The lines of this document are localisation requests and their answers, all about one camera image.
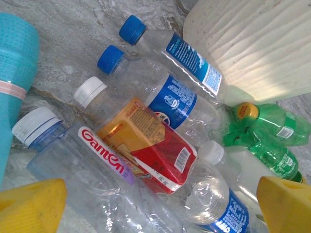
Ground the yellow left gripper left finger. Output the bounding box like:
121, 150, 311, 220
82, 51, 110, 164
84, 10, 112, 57
0, 178, 68, 233

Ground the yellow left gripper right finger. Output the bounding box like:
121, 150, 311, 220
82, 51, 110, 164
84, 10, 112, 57
256, 176, 311, 233

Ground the bluish Ganten bottle white cap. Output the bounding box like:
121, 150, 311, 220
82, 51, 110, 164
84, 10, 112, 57
11, 106, 187, 233

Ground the crushed green bottle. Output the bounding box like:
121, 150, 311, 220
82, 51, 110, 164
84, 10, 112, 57
223, 121, 308, 185

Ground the clear Pepsi bottle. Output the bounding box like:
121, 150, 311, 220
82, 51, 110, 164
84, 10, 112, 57
179, 159, 251, 233

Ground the frosted clear bottle white cap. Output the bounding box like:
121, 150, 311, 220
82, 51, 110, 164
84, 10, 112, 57
197, 140, 276, 210

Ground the bottle orange red label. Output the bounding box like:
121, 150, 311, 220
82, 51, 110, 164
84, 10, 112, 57
73, 76, 198, 195

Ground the teal flask with pink band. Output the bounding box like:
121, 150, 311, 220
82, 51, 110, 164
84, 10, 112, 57
0, 12, 41, 188

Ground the Pepsi bottle blue cap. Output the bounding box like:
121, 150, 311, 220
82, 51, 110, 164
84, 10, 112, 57
97, 44, 222, 147

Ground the cream ribbed waste bin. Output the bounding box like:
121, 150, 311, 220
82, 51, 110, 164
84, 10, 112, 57
182, 0, 311, 108

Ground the green bottle yellow cap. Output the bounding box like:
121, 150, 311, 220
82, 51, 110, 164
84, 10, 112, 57
236, 101, 311, 147

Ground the clear bottle light blue label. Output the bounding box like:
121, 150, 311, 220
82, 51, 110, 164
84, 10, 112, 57
118, 15, 229, 104

